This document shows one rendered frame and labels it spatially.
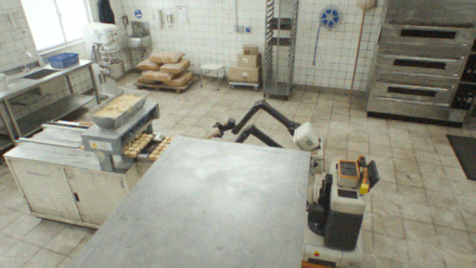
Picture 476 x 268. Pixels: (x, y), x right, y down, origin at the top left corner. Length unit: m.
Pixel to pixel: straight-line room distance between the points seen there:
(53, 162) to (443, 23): 5.11
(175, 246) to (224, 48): 6.28
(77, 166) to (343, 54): 5.01
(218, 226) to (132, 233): 0.20
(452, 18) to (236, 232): 4.96
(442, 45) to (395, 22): 0.73
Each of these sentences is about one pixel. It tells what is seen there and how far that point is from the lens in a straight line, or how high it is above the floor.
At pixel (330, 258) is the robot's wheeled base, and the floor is 0.22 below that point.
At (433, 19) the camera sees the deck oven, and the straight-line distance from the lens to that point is 5.37.
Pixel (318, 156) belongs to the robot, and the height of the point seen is 1.09.
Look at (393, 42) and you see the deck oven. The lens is 5.29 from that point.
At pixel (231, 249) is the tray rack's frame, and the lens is 0.73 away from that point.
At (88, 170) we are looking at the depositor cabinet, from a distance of 2.97.
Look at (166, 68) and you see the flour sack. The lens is 6.48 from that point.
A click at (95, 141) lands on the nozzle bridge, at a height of 1.13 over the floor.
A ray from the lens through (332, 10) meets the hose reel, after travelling 6.13.
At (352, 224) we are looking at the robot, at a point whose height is 0.59.
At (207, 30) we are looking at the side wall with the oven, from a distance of 6.94.
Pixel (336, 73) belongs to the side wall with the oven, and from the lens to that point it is 6.52.
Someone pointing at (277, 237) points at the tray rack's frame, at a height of 1.82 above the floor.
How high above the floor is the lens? 2.38
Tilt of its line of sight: 30 degrees down
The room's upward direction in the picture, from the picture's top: 1 degrees counter-clockwise
